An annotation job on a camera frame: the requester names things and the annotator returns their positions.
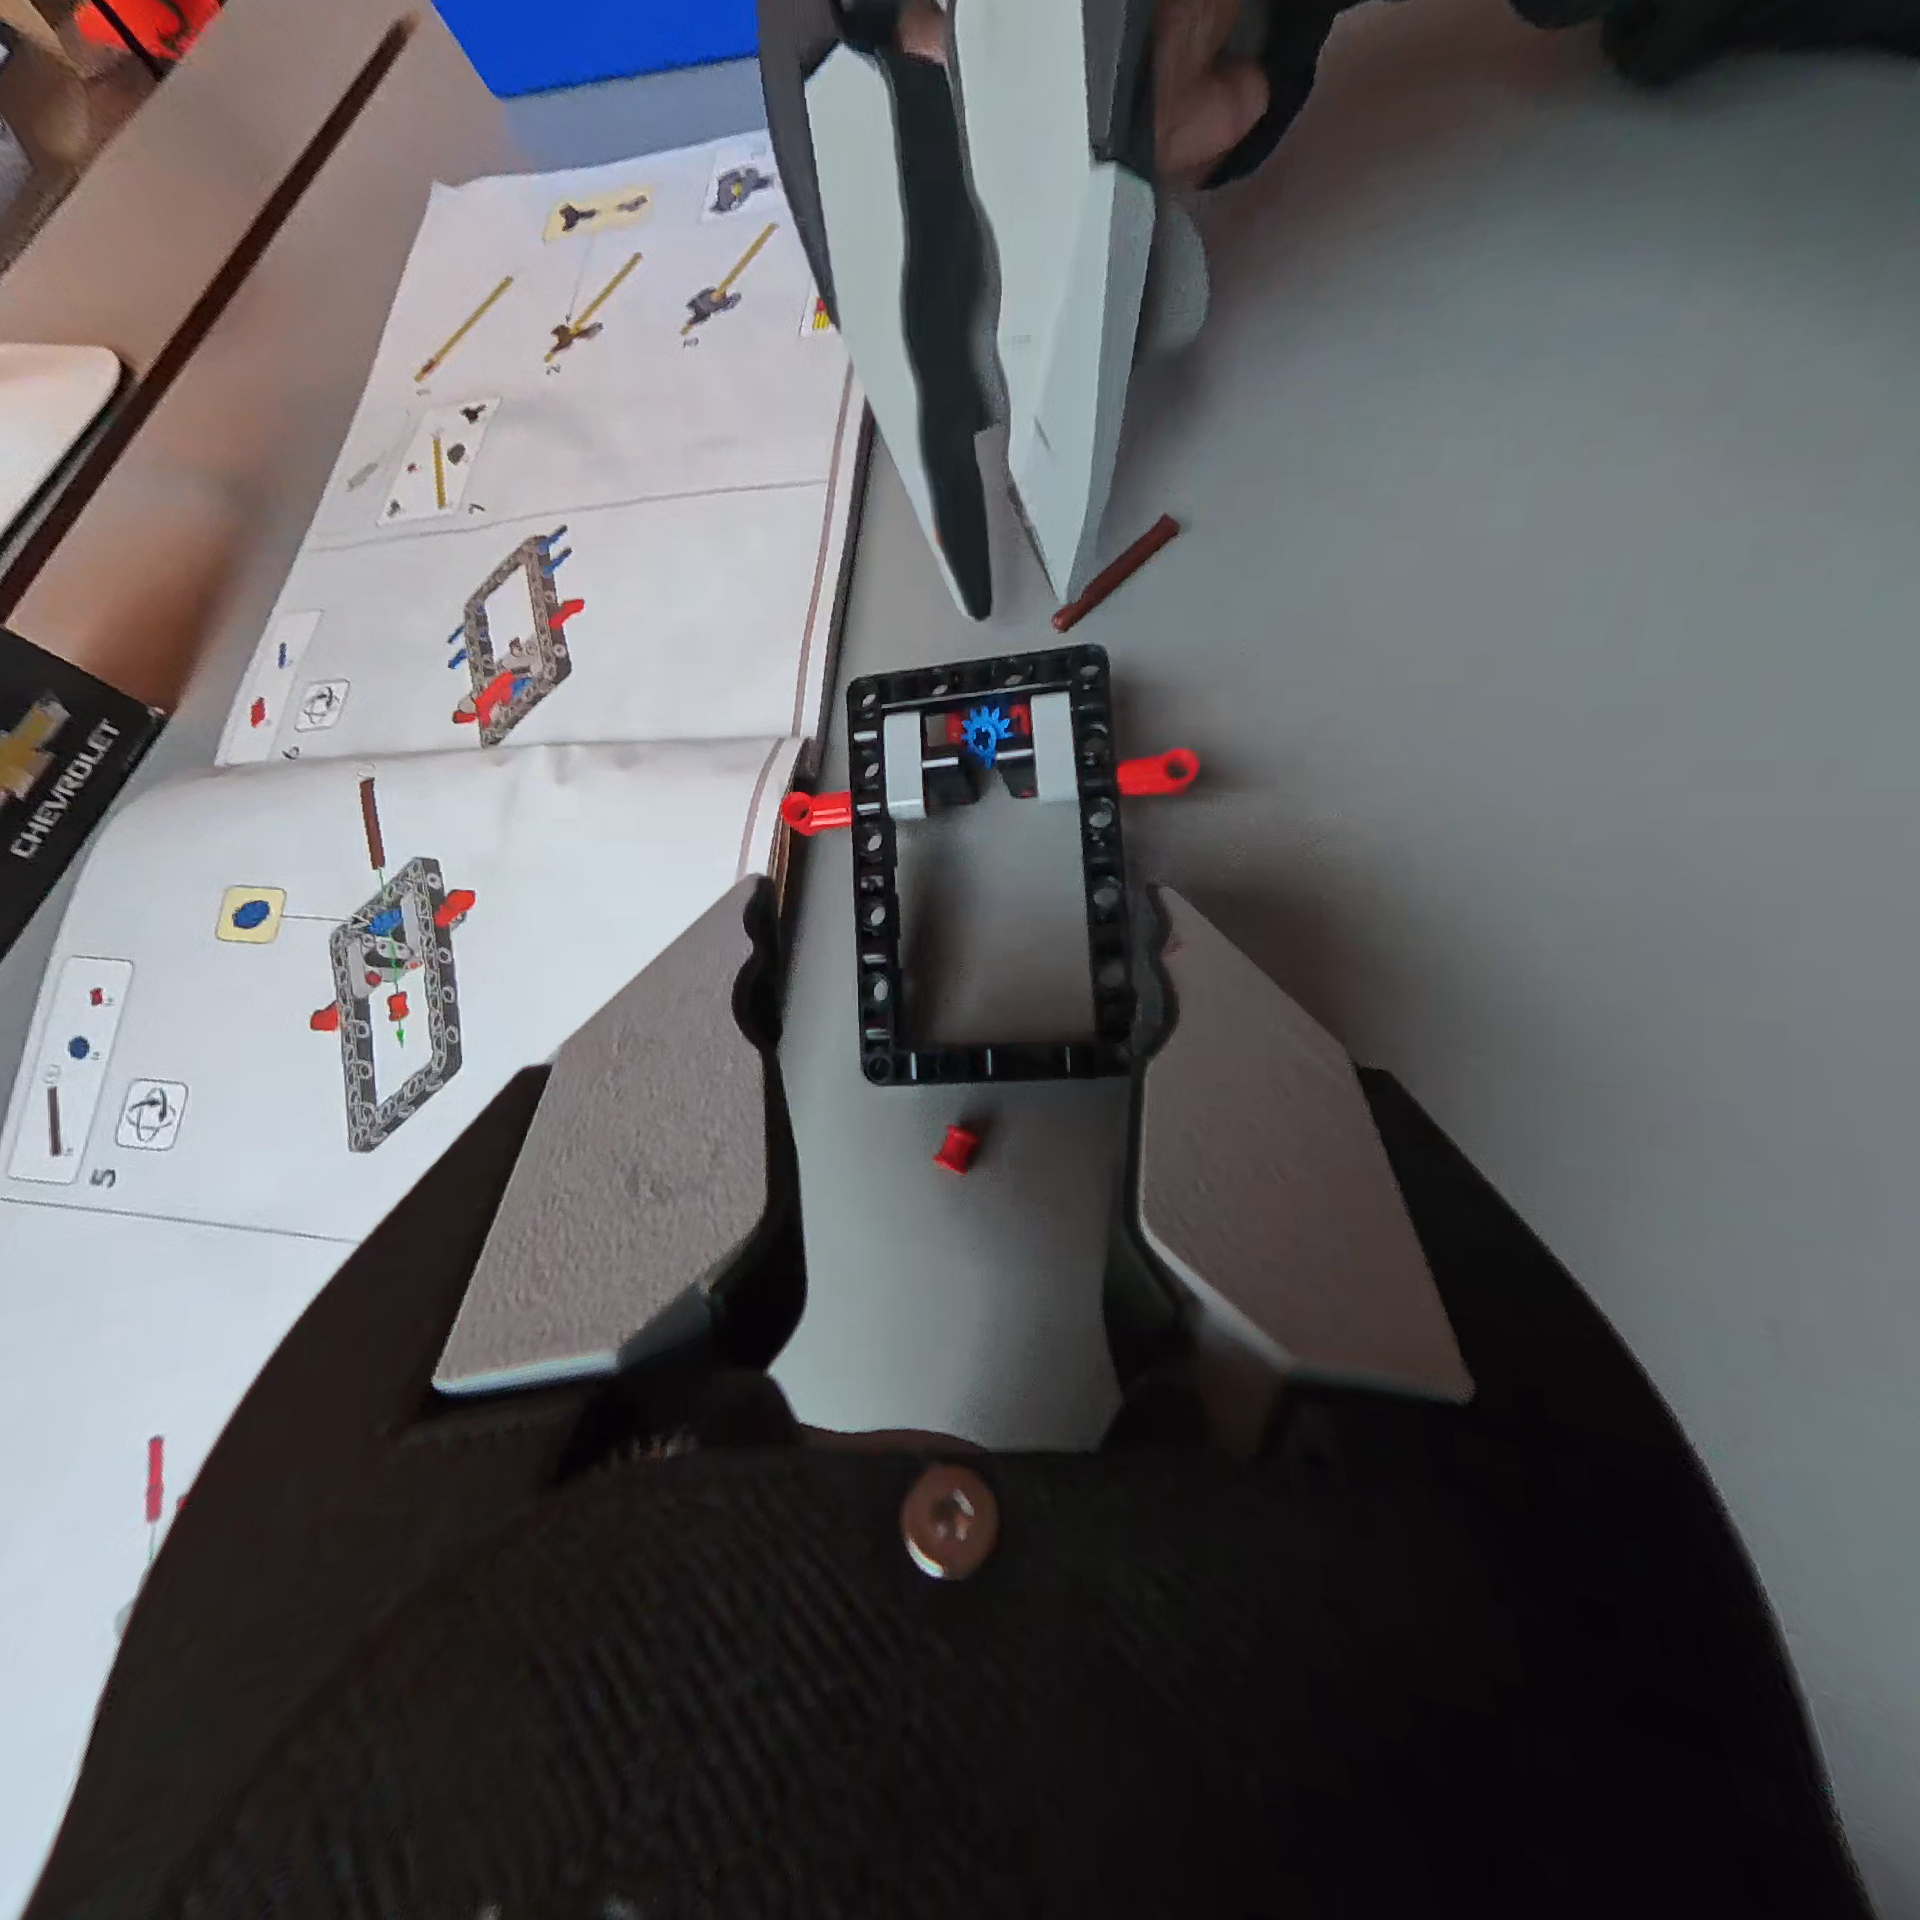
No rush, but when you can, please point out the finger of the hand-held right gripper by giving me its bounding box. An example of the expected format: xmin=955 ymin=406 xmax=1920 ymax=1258
xmin=800 ymin=28 xmax=1005 ymax=623
xmin=951 ymin=0 xmax=1173 ymax=605

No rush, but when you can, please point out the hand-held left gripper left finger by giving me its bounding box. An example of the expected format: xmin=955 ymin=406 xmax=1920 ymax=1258
xmin=434 ymin=874 xmax=813 ymax=1398

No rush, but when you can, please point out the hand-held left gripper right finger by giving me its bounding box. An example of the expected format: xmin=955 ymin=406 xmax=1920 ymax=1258
xmin=1104 ymin=882 xmax=1479 ymax=1406

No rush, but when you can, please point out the brown lego axle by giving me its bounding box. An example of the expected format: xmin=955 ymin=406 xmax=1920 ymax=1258
xmin=1048 ymin=513 xmax=1180 ymax=633

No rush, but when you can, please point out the black lego frame assembly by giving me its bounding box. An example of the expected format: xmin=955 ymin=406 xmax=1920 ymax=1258
xmin=779 ymin=643 xmax=1200 ymax=1089

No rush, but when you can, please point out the lego instruction booklet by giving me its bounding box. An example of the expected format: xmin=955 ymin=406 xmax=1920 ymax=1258
xmin=0 ymin=128 xmax=877 ymax=1670

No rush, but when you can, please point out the lego set box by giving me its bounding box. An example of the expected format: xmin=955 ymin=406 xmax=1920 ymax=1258
xmin=0 ymin=630 xmax=172 ymax=959

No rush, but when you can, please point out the person's right hand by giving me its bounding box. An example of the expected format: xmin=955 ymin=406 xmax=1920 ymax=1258
xmin=1155 ymin=0 xmax=1276 ymax=189

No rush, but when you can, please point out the blue storage bin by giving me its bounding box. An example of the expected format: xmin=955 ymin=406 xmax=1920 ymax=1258
xmin=434 ymin=0 xmax=766 ymax=106

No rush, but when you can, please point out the person's black jacket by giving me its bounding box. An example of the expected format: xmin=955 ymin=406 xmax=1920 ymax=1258
xmin=1513 ymin=0 xmax=1920 ymax=87

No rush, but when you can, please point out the orange plastic object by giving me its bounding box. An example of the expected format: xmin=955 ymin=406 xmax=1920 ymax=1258
xmin=67 ymin=0 xmax=224 ymax=65

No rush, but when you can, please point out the white tray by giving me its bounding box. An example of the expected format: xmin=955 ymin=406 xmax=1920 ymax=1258
xmin=0 ymin=349 xmax=127 ymax=542

